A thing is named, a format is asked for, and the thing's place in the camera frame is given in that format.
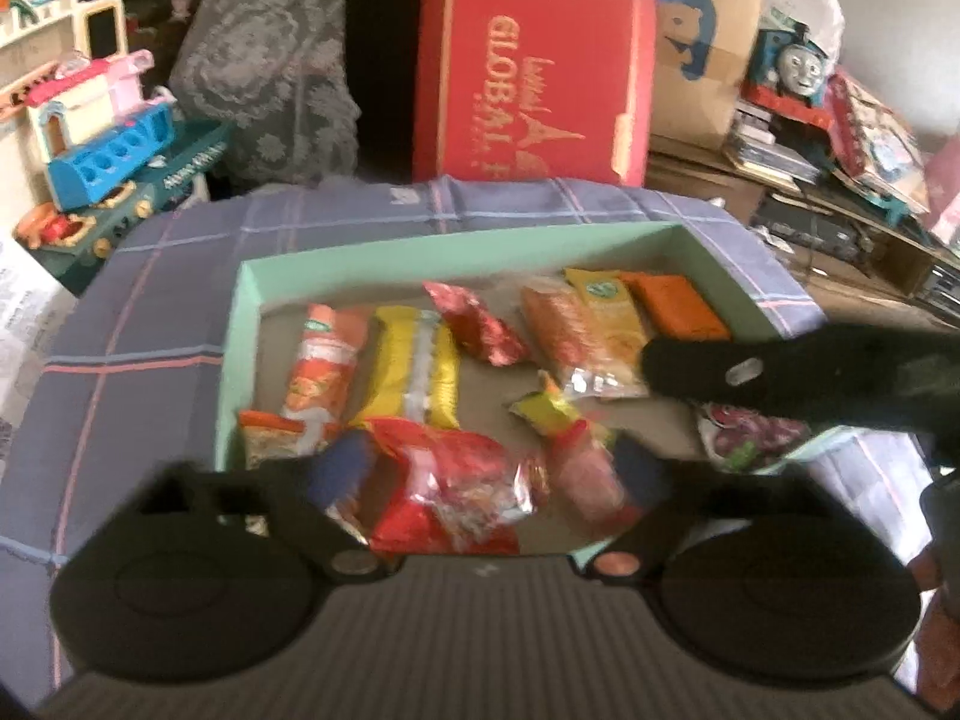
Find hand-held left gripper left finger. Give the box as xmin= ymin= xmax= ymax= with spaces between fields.
xmin=139 ymin=431 xmax=395 ymax=578

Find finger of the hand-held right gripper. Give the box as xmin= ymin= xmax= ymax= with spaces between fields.
xmin=641 ymin=330 xmax=863 ymax=422

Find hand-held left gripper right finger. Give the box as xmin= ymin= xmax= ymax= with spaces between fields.
xmin=583 ymin=436 xmax=833 ymax=584

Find pink red candy packet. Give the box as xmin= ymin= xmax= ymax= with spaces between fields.
xmin=551 ymin=420 xmax=638 ymax=530

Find purple grape candy packet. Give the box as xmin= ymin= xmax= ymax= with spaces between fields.
xmin=694 ymin=401 xmax=815 ymax=473

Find large red snack bag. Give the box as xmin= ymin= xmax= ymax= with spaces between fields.
xmin=364 ymin=416 xmax=552 ymax=557

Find orange clear-ended snack packet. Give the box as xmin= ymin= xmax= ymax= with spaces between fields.
xmin=520 ymin=281 xmax=650 ymax=400

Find mint green shallow box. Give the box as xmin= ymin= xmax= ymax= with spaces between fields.
xmin=214 ymin=221 xmax=860 ymax=567

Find red foil candy packet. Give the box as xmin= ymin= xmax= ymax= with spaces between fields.
xmin=422 ymin=281 xmax=533 ymax=367

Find person's right hand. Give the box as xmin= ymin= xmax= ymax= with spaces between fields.
xmin=909 ymin=540 xmax=960 ymax=698

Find flat orange snack packet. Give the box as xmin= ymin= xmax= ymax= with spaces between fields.
xmin=619 ymin=272 xmax=732 ymax=342

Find orange white snack packet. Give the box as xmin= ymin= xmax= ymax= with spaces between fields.
xmin=238 ymin=409 xmax=353 ymax=473

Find yellow snack packet green logo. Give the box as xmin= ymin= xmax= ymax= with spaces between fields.
xmin=562 ymin=268 xmax=653 ymax=383

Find red orange tube snack packet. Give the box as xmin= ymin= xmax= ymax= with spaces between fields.
xmin=279 ymin=304 xmax=370 ymax=436

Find yellow silver striped snack packet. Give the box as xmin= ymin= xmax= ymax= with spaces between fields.
xmin=352 ymin=305 xmax=462 ymax=432

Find black electronic device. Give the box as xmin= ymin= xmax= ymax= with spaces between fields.
xmin=750 ymin=191 xmax=863 ymax=263

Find stack of grey books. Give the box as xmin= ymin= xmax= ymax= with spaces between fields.
xmin=724 ymin=101 xmax=822 ymax=192

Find blue plaid blanket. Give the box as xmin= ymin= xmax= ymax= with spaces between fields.
xmin=0 ymin=176 xmax=938 ymax=691

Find colourful picture books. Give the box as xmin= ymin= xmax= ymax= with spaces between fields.
xmin=829 ymin=67 xmax=938 ymax=226

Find blue toy train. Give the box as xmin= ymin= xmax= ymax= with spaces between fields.
xmin=742 ymin=22 xmax=837 ymax=128

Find brown box with blue bear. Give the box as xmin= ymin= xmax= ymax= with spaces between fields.
xmin=652 ymin=0 xmax=766 ymax=151

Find teal toy box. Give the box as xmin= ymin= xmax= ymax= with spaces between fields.
xmin=45 ymin=120 xmax=233 ymax=297

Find white printed paper sheet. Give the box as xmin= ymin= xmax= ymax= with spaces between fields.
xmin=0 ymin=240 xmax=83 ymax=428

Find red cardboard box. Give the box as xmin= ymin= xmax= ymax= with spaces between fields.
xmin=411 ymin=0 xmax=657 ymax=188

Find red orange toy food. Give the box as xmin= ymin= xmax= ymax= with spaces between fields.
xmin=15 ymin=202 xmax=95 ymax=248

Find white plastic bag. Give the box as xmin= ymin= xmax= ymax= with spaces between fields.
xmin=765 ymin=0 xmax=845 ymax=83

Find blue toy tray with holes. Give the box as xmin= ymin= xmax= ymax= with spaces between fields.
xmin=45 ymin=101 xmax=177 ymax=212

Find grey lace cushion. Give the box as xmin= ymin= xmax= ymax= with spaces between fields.
xmin=169 ymin=0 xmax=361 ymax=188

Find cream pink toy kitchen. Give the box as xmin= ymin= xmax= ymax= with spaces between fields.
xmin=0 ymin=0 xmax=177 ymax=158

